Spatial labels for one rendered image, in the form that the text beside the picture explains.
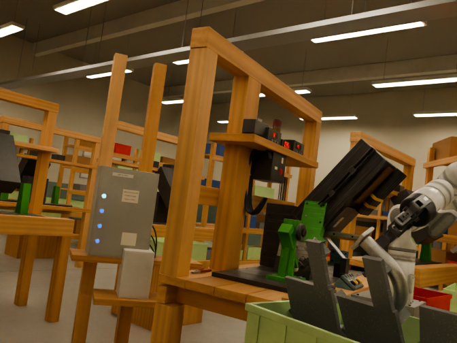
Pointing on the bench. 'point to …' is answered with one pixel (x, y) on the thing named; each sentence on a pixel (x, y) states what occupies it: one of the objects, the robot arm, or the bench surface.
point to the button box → (347, 283)
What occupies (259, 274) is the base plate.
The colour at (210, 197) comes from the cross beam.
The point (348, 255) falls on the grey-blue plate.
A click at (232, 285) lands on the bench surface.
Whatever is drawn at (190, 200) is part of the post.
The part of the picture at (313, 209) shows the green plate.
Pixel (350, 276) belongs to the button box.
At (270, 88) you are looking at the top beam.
